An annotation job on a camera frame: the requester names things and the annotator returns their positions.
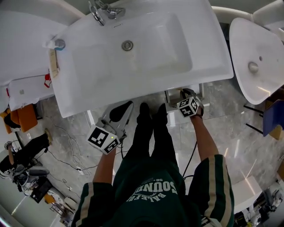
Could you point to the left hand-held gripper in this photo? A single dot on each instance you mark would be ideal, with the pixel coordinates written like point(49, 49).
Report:
point(97, 137)

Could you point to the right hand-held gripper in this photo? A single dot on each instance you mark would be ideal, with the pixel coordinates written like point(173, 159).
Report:
point(187, 107)

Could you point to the beige paper sachet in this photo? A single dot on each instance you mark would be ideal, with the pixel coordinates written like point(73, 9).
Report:
point(179, 90)

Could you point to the person's right forearm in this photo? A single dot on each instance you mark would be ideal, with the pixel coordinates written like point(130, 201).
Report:
point(204, 137)

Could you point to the person's left forearm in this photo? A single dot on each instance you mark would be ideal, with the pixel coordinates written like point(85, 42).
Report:
point(105, 166)

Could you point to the person's legs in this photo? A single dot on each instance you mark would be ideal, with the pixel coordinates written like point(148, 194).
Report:
point(159, 137)

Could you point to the white vanity washbasin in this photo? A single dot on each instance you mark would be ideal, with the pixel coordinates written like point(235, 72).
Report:
point(99, 73)

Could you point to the white power strip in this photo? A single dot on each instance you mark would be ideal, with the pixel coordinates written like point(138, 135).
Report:
point(80, 170)

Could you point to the metal sink drain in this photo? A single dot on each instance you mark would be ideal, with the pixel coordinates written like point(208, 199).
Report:
point(127, 45)

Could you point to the blue chair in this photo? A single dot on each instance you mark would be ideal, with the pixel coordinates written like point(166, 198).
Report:
point(273, 117)

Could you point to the green striped sweatshirt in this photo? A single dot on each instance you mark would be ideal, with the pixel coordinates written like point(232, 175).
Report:
point(144, 199)

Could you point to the orange stool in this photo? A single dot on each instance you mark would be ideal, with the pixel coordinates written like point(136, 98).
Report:
point(26, 117)

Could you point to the white bottle blue end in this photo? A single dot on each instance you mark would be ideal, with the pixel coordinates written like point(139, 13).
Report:
point(59, 44)

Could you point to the spare grey gripper device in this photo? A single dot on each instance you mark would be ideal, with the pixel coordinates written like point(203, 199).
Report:
point(37, 171)

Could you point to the white bench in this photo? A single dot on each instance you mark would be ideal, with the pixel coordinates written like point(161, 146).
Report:
point(246, 190)

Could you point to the chrome faucet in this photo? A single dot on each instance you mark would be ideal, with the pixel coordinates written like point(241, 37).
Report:
point(111, 12)

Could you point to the black equipment case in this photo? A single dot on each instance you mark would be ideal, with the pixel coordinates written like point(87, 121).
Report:
point(41, 190)

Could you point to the white ceramic fixture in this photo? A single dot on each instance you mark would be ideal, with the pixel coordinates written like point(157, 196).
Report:
point(270, 13)

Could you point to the white pedestal basin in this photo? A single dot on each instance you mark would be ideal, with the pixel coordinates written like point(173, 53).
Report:
point(255, 40)

